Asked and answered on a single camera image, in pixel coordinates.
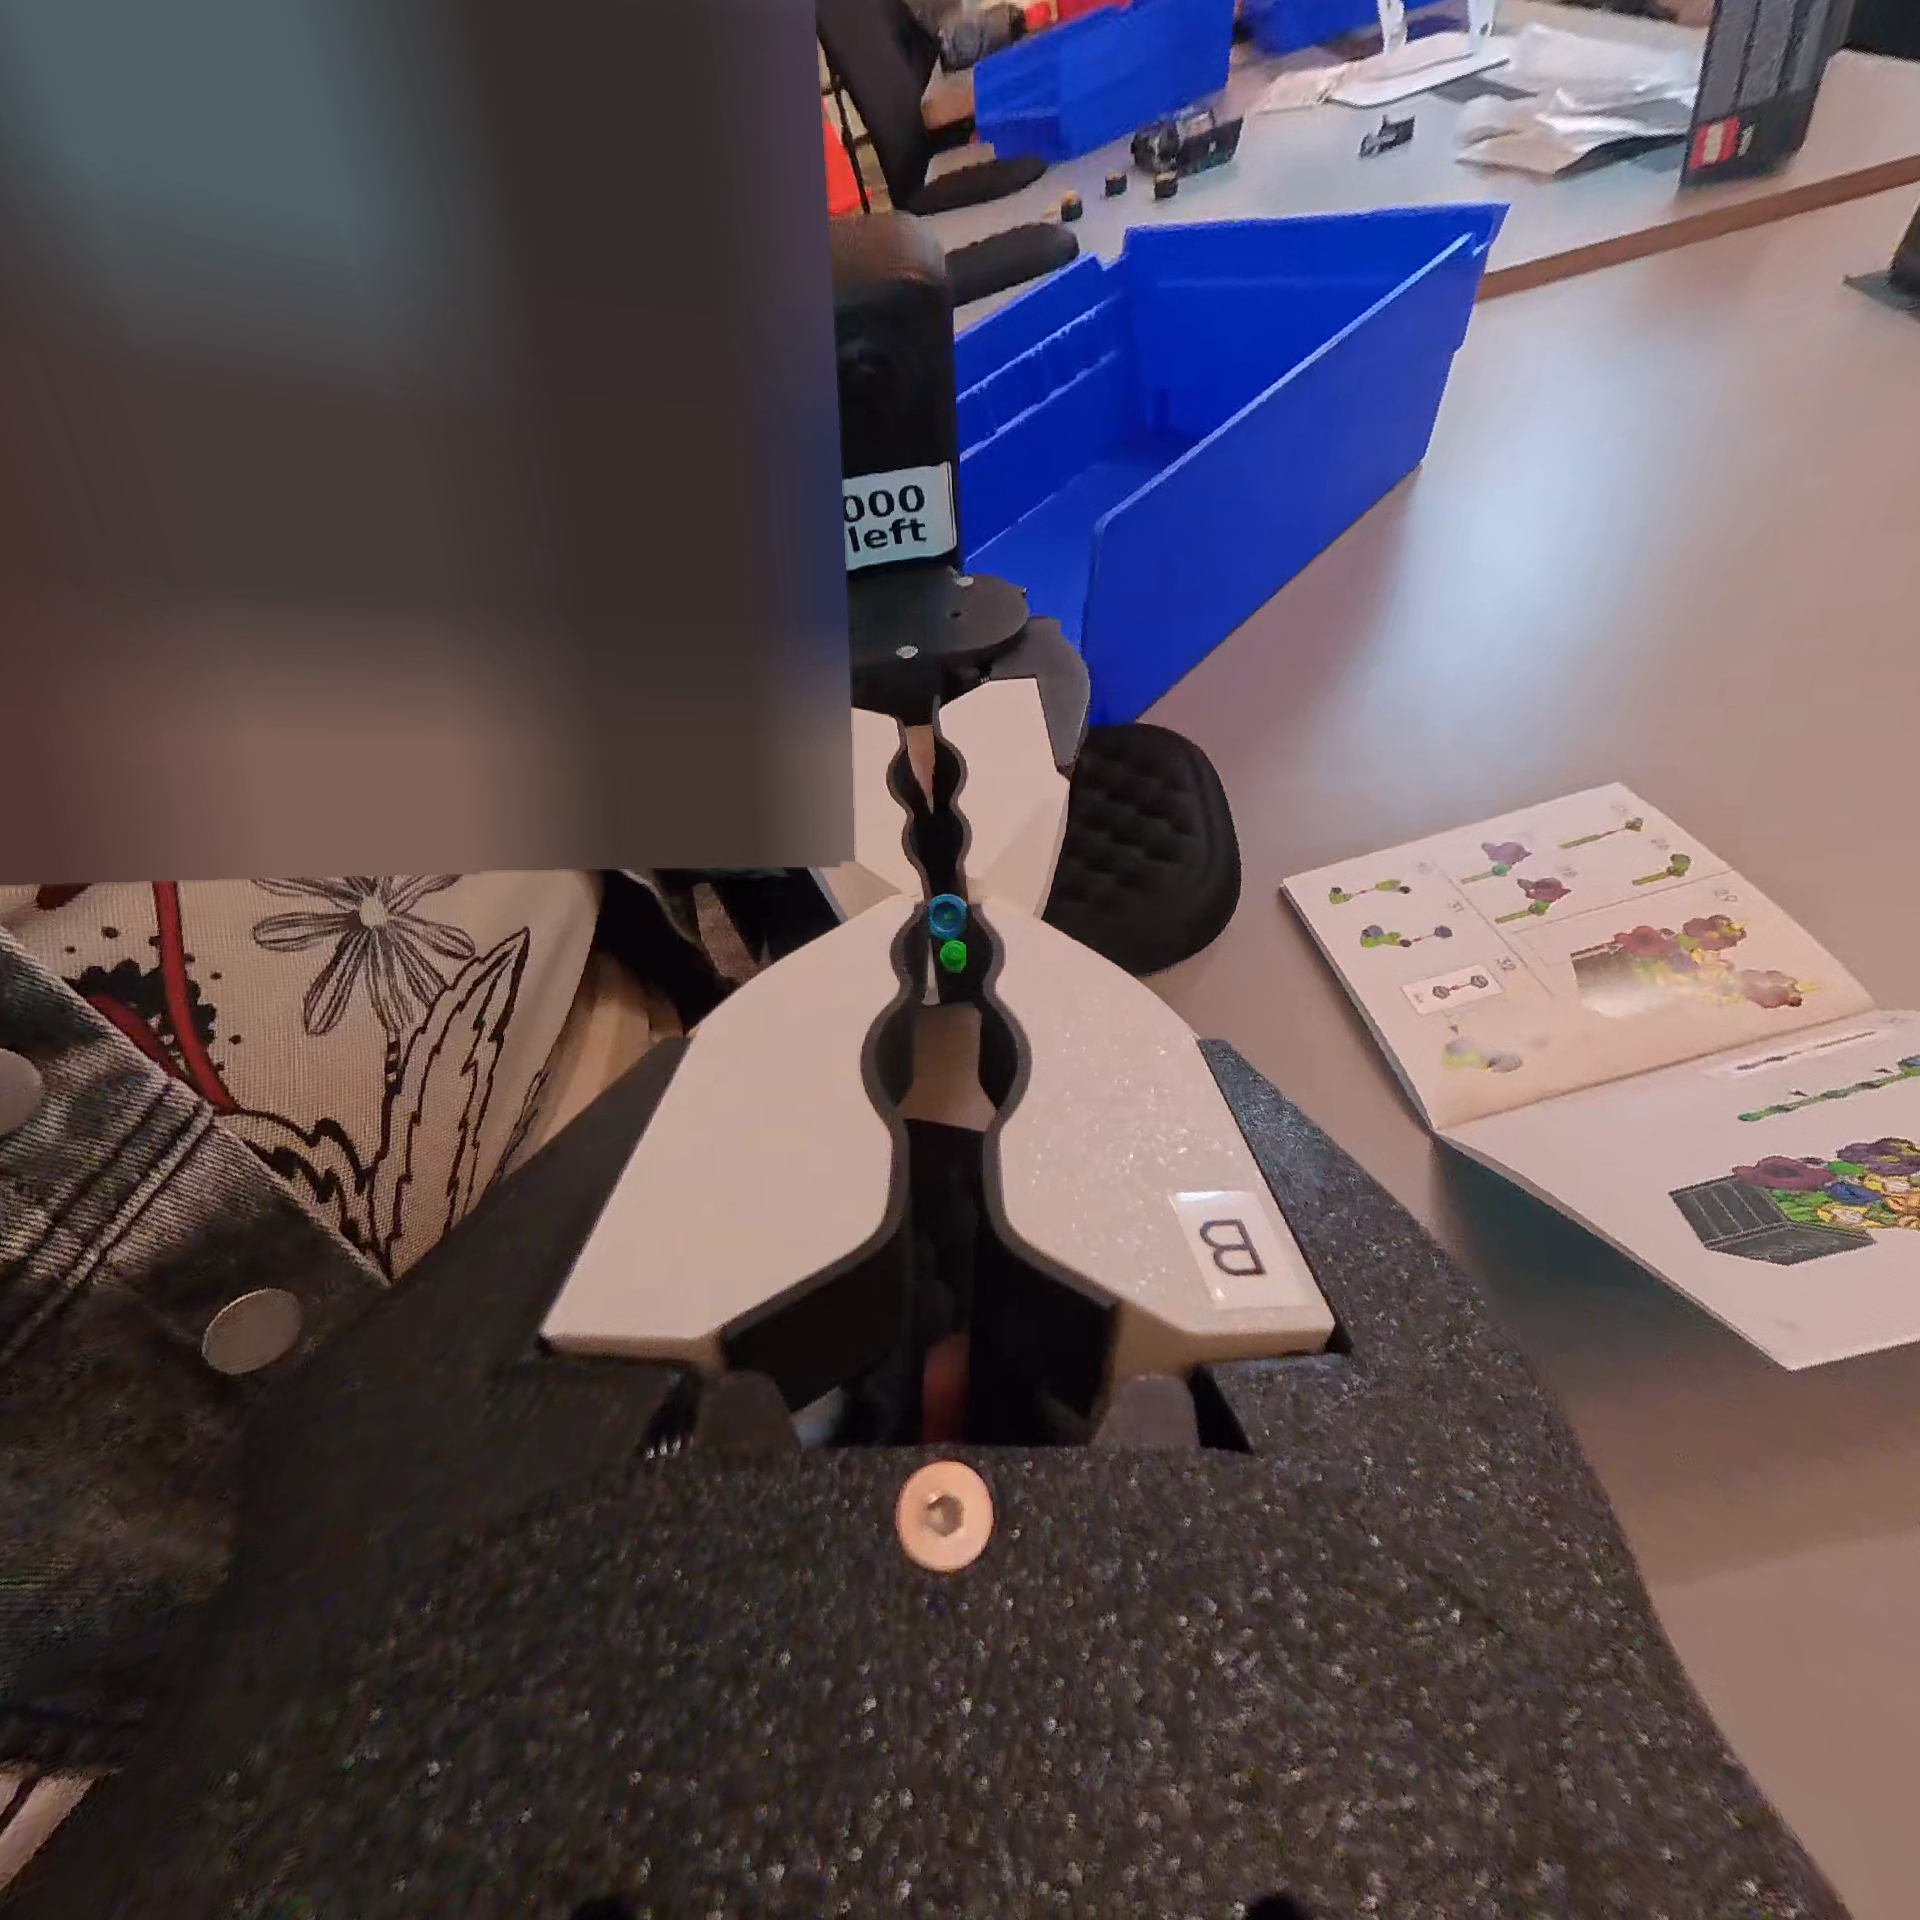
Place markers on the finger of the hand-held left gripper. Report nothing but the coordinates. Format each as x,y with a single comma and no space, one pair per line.
1012,796
872,796

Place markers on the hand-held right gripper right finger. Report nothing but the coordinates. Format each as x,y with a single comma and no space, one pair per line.
1141,1153

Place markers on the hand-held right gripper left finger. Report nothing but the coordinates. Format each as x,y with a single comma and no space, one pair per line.
749,1186

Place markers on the lego instruction booklet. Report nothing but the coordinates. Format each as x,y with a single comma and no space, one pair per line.
1574,1019

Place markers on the black padded wrist rest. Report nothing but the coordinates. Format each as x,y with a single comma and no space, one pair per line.
1148,856

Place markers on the black office chair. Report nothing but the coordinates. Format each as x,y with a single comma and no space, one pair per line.
887,89

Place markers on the large blue plastic bin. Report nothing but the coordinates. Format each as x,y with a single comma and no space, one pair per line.
1229,390

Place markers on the floral print shirt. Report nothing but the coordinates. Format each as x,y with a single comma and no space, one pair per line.
303,1019

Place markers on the grey desk with wooden edge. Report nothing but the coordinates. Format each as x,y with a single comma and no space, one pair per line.
1574,212

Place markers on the pile of white papers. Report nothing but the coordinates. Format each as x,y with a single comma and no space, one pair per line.
1591,106

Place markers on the black box with red label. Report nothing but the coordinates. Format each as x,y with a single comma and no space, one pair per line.
1772,89

